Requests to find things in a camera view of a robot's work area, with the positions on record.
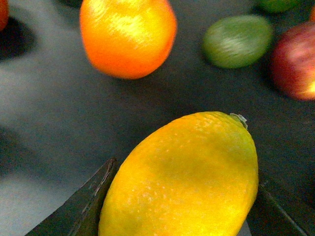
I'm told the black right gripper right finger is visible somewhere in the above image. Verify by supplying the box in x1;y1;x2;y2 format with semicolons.
247;180;315;236

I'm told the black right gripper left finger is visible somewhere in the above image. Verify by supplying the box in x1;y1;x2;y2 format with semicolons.
27;158;117;236

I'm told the black fruit display tray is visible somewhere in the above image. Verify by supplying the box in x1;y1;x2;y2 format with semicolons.
0;0;315;236

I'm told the red yellow apple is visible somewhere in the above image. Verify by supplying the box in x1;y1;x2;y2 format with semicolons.
271;22;315;100

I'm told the dark green avocado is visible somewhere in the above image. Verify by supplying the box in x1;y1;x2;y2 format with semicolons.
202;15;273;68

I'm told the large bumpy orange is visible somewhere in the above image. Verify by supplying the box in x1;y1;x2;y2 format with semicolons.
79;0;177;79

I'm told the green lime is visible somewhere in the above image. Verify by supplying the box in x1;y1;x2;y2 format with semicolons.
256;0;301;13

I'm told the persimmon with green calyx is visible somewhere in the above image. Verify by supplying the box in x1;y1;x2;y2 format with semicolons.
0;0;9;31

